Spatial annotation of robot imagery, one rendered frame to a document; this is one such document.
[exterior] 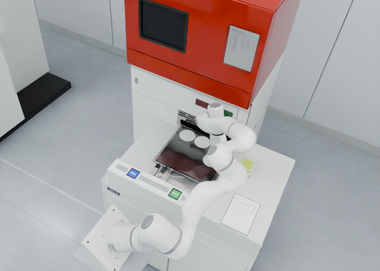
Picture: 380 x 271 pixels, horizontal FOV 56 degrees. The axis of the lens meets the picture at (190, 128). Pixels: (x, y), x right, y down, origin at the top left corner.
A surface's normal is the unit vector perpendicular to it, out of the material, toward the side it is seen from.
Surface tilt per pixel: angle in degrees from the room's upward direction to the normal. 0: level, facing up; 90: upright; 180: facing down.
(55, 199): 0
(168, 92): 90
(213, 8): 90
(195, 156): 0
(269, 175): 0
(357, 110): 90
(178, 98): 90
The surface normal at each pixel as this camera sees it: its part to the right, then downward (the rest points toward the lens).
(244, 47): -0.46, 0.59
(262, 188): 0.08, -0.71
